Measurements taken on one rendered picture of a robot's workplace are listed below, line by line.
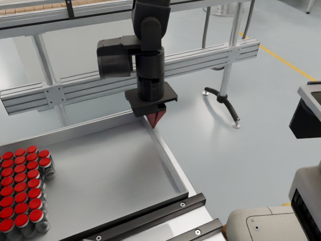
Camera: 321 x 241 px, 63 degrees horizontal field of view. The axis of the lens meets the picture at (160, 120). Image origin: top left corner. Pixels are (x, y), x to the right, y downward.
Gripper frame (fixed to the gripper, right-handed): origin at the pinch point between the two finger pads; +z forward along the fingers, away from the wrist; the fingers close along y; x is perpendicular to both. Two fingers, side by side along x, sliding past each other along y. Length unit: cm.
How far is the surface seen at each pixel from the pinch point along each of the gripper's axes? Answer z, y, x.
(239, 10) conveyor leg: 14, -90, -87
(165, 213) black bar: 0.4, 6.1, 21.8
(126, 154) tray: 2.3, 7.9, 4.5
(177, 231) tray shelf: 2.4, 5.0, 24.9
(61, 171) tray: 2.2, 22.0, 3.8
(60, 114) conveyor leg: 56, 24, -85
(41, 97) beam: 41, 30, -84
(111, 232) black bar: 0.4, 15.7, 21.5
